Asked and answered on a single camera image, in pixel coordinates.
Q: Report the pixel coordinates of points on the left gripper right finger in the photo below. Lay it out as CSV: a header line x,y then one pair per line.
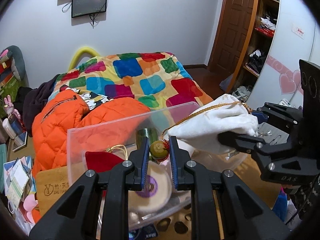
x,y
221,201

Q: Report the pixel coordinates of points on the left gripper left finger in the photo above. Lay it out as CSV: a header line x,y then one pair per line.
x,y
75,214

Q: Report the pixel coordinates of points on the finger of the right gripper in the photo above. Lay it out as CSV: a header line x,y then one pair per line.
x,y
261,117
240,142

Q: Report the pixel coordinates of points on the white drawstring pouch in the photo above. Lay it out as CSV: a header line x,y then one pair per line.
x,y
199,131

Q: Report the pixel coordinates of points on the red velvet pouch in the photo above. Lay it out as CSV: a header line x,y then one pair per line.
x,y
101,161

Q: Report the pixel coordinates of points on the round cotton pad container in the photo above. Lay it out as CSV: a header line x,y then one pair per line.
x,y
156,193

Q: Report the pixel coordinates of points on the blue foil packet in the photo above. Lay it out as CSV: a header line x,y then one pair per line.
x,y
144,233

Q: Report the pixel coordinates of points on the green glass pump bottle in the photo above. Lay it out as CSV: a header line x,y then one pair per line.
x,y
152,135

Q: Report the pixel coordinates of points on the pink round compact case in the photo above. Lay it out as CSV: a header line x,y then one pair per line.
x,y
166,164

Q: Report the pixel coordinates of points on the bamboo lap table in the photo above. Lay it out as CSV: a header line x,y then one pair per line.
x,y
219,201

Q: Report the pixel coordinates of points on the stack of papers and booklets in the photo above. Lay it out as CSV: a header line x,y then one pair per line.
x,y
18,180

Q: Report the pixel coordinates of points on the white sliding wardrobe door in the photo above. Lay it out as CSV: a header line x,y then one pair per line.
x,y
296,37

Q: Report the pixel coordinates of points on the orange puffer jacket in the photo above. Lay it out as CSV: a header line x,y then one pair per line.
x,y
66,111

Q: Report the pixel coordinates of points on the wooden wardrobe shelves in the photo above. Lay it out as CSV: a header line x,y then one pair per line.
x,y
257,46

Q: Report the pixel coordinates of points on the tablet on desk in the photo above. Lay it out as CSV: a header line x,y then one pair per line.
x,y
20,141

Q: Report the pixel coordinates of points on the blue thermos bottle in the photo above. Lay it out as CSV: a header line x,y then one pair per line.
x,y
16,126

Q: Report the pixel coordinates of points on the colourful patchwork quilt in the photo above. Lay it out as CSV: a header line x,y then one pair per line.
x,y
157,80

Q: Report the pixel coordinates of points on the wooden door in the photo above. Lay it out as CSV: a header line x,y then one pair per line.
x,y
232,29

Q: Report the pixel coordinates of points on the white cylinder bottle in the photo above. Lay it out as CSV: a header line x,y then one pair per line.
x,y
7,127

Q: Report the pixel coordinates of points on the dark purple clothing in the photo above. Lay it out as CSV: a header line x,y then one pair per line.
x,y
30,102

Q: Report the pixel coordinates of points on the pink bunny figure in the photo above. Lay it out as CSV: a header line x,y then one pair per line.
x,y
11,111

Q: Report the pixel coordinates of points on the green storage box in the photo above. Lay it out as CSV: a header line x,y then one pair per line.
x,y
9,86

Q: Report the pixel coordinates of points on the wall mounted monitor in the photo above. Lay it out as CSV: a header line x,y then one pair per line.
x,y
87,7

